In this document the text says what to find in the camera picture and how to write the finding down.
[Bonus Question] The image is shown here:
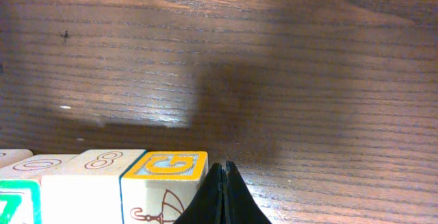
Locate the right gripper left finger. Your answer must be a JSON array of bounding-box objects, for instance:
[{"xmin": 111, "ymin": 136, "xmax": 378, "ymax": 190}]
[{"xmin": 175, "ymin": 162, "xmax": 223, "ymax": 224}]

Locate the green Z block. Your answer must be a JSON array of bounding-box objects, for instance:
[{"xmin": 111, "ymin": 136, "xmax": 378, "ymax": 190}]
[{"xmin": 1, "ymin": 154, "xmax": 76, "ymax": 224}]

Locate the green lightning block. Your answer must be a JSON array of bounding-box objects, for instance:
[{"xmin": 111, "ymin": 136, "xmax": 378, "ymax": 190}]
[{"xmin": 0, "ymin": 149, "xmax": 34, "ymax": 168}]

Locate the white block red side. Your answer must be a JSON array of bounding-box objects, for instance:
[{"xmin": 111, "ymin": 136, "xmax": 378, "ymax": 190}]
[{"xmin": 41, "ymin": 149, "xmax": 146, "ymax": 224}]

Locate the white block blue side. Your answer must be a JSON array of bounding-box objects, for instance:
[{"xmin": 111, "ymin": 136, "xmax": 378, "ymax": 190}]
[{"xmin": 120, "ymin": 151, "xmax": 209, "ymax": 224}]

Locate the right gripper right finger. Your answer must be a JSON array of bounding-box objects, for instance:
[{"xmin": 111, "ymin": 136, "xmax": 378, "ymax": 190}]
[{"xmin": 222, "ymin": 161, "xmax": 271, "ymax": 224}]

